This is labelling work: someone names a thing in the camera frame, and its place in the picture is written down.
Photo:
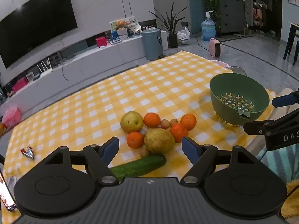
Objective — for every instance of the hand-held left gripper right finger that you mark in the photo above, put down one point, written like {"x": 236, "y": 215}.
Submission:
{"x": 189, "y": 148}

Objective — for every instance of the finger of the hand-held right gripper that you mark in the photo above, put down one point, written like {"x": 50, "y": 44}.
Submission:
{"x": 282, "y": 100}
{"x": 257, "y": 127}

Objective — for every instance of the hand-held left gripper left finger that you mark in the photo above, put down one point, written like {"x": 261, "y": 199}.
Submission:
{"x": 109, "y": 148}

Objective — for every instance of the orange tangerine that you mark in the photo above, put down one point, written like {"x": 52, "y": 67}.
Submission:
{"x": 179, "y": 132}
{"x": 188, "y": 121}
{"x": 135, "y": 140}
{"x": 151, "y": 120}

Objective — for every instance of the reddish blushed mango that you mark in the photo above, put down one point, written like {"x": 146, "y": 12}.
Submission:
{"x": 132, "y": 122}

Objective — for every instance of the green cucumber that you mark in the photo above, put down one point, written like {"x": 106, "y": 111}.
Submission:
{"x": 140, "y": 166}

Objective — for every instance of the green colander bowl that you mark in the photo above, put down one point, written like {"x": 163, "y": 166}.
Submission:
{"x": 222, "y": 86}

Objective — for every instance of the teal striped cloth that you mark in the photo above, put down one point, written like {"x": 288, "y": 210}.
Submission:
{"x": 280, "y": 163}

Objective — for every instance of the small brown longan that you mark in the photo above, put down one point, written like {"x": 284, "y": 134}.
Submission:
{"x": 173, "y": 122}
{"x": 144, "y": 152}

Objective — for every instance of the small brown eggs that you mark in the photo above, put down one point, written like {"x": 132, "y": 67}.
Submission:
{"x": 165, "y": 123}

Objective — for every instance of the transparent chair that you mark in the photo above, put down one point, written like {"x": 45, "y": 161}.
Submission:
{"x": 237, "y": 70}

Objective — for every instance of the yellow checkered blanket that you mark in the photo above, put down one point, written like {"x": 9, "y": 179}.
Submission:
{"x": 116, "y": 91}

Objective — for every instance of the yellow plush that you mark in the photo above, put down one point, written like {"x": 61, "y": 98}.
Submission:
{"x": 292, "y": 200}

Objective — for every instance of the dark dining table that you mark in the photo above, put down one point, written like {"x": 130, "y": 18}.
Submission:
{"x": 292, "y": 35}

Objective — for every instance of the pink trash bin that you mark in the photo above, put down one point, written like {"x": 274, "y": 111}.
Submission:
{"x": 220, "y": 63}

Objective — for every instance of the shiny candy wrapper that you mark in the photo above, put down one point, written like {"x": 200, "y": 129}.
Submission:
{"x": 28, "y": 152}

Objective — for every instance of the pink space heater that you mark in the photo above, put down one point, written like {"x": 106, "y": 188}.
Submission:
{"x": 215, "y": 47}

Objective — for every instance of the white television console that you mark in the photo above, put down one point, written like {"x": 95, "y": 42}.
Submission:
{"x": 93, "y": 58}

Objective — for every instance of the dark shelf with toys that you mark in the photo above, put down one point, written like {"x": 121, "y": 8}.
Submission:
{"x": 259, "y": 11}

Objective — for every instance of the grey dresser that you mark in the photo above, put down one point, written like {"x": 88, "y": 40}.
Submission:
{"x": 230, "y": 14}

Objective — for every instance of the white router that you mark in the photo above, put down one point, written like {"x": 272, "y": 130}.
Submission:
{"x": 45, "y": 68}

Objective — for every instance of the pink tissue box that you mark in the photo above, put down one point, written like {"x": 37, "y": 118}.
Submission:
{"x": 11, "y": 117}

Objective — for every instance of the blue water jug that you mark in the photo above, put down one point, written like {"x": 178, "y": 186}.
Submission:
{"x": 208, "y": 30}

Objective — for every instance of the red box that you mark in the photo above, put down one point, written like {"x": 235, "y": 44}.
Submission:
{"x": 101, "y": 42}

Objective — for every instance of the magenta box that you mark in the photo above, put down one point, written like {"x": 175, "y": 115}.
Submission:
{"x": 20, "y": 85}

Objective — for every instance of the blue-grey pedal trash bin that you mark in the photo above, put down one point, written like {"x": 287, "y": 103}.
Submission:
{"x": 151, "y": 44}

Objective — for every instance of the white plastic bag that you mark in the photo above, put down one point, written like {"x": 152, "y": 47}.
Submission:
{"x": 183, "y": 37}

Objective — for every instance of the tall potted plant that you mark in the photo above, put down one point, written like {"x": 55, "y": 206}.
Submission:
{"x": 172, "y": 37}

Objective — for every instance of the smartphone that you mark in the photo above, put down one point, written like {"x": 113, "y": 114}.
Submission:
{"x": 5, "y": 196}

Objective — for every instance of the brown teddy bear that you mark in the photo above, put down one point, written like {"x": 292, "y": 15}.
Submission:
{"x": 121, "y": 24}

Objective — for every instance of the black flat television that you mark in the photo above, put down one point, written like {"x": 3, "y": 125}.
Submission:
{"x": 35, "y": 23}

